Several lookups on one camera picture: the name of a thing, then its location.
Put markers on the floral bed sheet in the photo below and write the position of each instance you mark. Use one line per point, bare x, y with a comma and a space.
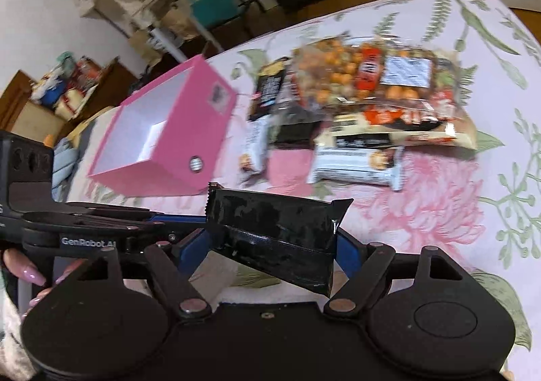
471, 185

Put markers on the teal shopping bag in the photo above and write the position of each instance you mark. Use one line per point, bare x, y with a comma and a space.
211, 13

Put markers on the hand with pink nails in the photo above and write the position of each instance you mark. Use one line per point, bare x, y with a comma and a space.
22, 268

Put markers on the seafood noodle packet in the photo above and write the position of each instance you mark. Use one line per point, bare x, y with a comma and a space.
379, 126

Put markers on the dark wooden side table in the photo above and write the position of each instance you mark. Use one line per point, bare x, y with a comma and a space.
73, 91

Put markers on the pink cardboard box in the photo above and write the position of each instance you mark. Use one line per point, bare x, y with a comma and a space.
165, 139

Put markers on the black soda cracker packet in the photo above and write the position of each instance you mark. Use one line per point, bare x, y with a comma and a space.
269, 84

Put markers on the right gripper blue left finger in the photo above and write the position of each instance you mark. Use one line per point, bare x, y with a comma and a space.
171, 266

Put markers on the orange coated peanuts bag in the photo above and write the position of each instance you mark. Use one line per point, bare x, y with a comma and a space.
398, 73

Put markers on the mixed nuts clear bag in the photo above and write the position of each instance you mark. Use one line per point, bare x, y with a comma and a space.
325, 72

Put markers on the glossy black snack packet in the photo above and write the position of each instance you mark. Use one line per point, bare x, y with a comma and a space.
290, 238

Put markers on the matte black snack packet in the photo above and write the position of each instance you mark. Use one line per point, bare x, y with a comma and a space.
295, 127

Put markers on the white snack bar wrapper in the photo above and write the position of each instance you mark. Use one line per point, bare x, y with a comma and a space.
253, 156
371, 166

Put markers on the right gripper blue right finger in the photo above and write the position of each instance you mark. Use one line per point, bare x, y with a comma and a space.
365, 266

